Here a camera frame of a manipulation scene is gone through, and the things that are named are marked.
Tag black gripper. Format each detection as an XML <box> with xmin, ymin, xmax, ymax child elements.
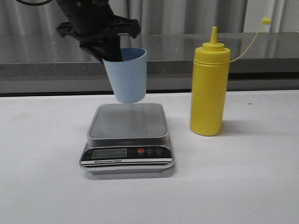
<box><xmin>57</xmin><ymin>0</ymin><xmax>141</xmax><ymax>62</ymax></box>

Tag grey stone counter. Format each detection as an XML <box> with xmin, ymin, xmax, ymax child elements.
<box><xmin>0</xmin><ymin>32</ymin><xmax>299</xmax><ymax>96</ymax></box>

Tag grey curtain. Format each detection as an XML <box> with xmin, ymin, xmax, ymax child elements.
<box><xmin>0</xmin><ymin>0</ymin><xmax>299</xmax><ymax>36</ymax></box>

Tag silver electronic kitchen scale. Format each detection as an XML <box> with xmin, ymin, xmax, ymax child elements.
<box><xmin>79</xmin><ymin>103</ymin><xmax>175</xmax><ymax>174</ymax></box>

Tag yellow squeeze bottle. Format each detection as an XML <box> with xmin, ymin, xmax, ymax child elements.
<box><xmin>190</xmin><ymin>17</ymin><xmax>271</xmax><ymax>136</ymax></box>

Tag light blue plastic cup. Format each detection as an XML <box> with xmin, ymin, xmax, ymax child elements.
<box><xmin>103</xmin><ymin>48</ymin><xmax>147</xmax><ymax>104</ymax></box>

